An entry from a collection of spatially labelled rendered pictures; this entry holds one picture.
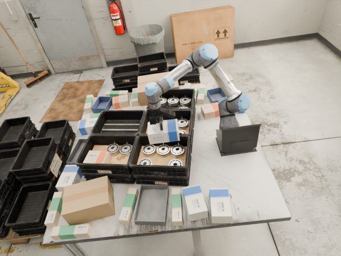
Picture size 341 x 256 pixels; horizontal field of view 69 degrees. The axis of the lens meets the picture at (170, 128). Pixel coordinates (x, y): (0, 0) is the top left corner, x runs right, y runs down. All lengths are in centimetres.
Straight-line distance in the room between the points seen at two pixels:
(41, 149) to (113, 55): 260
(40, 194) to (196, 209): 168
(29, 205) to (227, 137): 194
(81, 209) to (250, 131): 125
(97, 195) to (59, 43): 368
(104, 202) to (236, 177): 93
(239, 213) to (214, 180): 29
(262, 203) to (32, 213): 199
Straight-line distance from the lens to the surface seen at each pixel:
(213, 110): 229
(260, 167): 197
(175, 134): 161
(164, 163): 182
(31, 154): 291
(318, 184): 290
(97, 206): 173
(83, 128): 241
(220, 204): 166
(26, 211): 277
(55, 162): 278
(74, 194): 184
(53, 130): 326
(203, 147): 207
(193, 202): 167
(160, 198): 181
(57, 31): 495
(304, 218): 265
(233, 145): 194
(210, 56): 168
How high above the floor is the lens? 223
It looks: 43 degrees down
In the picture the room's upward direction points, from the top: 9 degrees counter-clockwise
